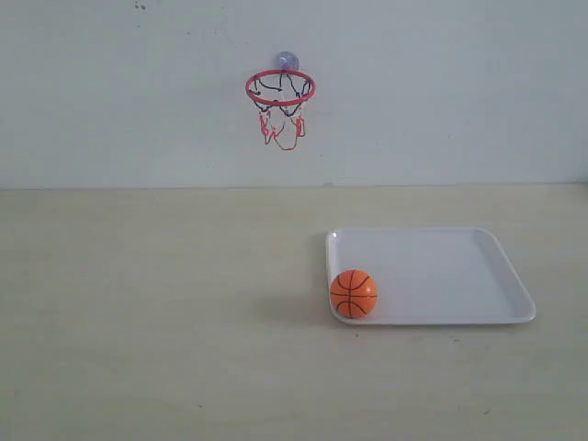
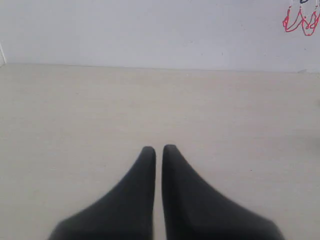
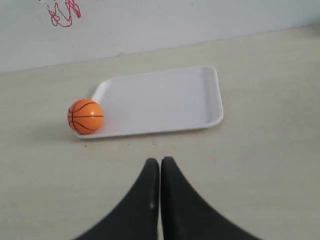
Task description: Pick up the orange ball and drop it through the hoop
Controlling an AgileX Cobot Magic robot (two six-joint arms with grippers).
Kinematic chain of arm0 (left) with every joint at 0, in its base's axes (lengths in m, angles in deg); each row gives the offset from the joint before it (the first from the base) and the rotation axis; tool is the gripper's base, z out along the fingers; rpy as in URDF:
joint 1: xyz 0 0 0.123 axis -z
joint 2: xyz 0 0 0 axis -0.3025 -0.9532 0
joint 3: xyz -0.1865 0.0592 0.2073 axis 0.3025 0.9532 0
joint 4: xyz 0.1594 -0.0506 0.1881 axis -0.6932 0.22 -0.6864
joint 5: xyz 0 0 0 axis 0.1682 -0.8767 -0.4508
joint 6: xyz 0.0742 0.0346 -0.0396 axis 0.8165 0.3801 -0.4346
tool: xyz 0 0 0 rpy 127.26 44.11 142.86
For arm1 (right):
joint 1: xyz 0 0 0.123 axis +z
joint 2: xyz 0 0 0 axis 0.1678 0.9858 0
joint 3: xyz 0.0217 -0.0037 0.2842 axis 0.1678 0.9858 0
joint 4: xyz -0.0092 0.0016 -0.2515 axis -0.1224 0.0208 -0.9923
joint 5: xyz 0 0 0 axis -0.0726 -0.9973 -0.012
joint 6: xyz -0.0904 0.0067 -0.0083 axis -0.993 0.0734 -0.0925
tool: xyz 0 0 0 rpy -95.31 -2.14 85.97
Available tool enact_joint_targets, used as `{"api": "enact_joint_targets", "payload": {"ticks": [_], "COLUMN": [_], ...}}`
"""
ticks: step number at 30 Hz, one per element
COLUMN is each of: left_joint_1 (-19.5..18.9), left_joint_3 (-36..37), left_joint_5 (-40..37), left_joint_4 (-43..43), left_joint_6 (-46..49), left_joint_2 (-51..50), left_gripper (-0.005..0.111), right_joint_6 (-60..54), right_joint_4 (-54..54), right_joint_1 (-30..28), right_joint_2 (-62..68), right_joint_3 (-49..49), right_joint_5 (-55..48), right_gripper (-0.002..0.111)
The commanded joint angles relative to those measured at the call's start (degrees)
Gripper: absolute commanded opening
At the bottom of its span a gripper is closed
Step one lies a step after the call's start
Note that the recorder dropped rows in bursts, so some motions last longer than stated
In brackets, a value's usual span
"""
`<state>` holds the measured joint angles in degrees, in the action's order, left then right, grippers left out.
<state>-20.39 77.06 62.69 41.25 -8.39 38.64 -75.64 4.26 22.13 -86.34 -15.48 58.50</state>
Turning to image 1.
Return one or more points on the small orange basketball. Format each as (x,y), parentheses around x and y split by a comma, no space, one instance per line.
(353,294)

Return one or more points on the red mini basketball hoop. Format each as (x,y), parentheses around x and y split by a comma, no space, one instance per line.
(279,96)

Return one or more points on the white plastic tray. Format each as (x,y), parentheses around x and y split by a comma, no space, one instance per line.
(431,276)

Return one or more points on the clear suction cup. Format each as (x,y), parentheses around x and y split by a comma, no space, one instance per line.
(287,60)

